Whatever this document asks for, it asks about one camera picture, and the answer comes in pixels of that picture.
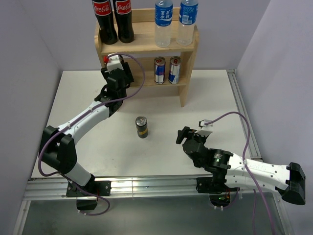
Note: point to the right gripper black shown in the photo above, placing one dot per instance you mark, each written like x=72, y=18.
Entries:
x=185, y=134

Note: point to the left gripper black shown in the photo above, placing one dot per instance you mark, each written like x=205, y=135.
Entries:
x=120, y=73

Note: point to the black can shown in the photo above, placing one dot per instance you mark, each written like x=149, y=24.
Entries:
x=141, y=127

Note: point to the silver blue can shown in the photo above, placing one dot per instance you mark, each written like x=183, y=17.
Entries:
x=159, y=70
x=174, y=71

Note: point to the water bottle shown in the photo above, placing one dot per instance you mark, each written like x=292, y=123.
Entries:
x=163, y=20
x=188, y=12

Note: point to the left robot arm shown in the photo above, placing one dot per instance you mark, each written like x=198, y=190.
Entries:
x=58, y=144

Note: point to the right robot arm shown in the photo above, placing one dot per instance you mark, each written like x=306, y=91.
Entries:
x=230, y=171

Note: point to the wooden two-tier shelf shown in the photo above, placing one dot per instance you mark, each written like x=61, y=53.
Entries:
x=144, y=44

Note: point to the left cola bottle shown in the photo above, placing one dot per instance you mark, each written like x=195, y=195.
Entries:
x=104, y=15

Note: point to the cola bottle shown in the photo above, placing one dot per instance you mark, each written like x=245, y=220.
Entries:
x=123, y=16
x=104, y=15

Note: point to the right cola bottle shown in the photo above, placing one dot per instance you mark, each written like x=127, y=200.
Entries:
x=123, y=16

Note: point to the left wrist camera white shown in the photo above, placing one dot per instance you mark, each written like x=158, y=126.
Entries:
x=113, y=62

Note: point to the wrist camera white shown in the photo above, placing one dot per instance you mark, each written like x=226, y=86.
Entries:
x=205, y=128
x=113, y=62

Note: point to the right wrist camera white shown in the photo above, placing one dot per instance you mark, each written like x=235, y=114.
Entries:
x=205, y=128

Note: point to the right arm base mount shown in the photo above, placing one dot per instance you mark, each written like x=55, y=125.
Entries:
x=221, y=197

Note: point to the aluminium rail right side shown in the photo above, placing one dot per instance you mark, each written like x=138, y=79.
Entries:
x=252, y=146

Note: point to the aluminium rail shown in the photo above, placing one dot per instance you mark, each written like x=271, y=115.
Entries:
x=252, y=146
x=121, y=187

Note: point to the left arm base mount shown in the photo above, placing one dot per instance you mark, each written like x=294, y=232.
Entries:
x=88, y=197

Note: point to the aluminium rail front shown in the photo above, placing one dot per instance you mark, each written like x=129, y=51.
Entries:
x=121, y=187

